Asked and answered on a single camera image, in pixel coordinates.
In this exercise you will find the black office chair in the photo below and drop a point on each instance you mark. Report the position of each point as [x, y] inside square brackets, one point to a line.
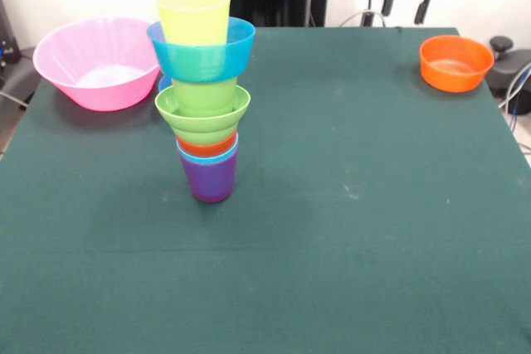
[510, 68]

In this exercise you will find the large pink bowl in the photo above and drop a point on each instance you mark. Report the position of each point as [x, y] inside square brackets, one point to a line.
[62, 64]

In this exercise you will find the orange bowl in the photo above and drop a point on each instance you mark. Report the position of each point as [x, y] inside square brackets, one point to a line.
[454, 80]

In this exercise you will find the black plug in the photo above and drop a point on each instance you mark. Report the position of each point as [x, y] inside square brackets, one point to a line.
[367, 18]

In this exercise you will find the blue cup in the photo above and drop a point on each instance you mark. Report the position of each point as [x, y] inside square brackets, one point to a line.
[207, 159]

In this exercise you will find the blue bowl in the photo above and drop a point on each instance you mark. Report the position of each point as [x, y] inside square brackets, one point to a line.
[199, 64]
[164, 83]

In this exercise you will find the green bowl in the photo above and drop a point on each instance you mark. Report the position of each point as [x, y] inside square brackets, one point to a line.
[203, 126]

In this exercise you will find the yellow-green cup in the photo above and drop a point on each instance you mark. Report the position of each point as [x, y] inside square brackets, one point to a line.
[195, 22]

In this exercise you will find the dark green table cloth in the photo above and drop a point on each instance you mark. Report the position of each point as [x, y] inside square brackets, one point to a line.
[265, 267]

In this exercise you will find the orange cup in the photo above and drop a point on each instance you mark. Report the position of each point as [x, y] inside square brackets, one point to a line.
[203, 148]

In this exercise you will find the purple cup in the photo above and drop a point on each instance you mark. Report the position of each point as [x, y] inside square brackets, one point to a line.
[209, 180]

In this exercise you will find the black device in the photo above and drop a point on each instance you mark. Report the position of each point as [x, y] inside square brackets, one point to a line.
[8, 51]

